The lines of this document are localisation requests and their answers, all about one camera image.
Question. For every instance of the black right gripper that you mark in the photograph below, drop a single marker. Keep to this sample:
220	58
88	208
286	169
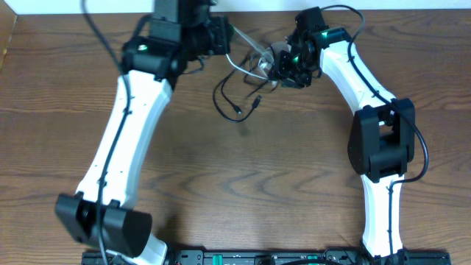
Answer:
280	71

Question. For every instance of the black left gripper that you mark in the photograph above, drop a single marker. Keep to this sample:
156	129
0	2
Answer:
221	31

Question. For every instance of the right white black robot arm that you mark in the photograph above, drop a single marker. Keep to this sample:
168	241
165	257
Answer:
381	142

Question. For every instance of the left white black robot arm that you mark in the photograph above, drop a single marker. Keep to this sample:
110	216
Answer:
102	211

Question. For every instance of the cardboard panel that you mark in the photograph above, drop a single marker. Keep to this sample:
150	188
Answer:
8	19

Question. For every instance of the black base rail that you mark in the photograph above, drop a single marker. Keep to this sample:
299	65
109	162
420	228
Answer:
329	256

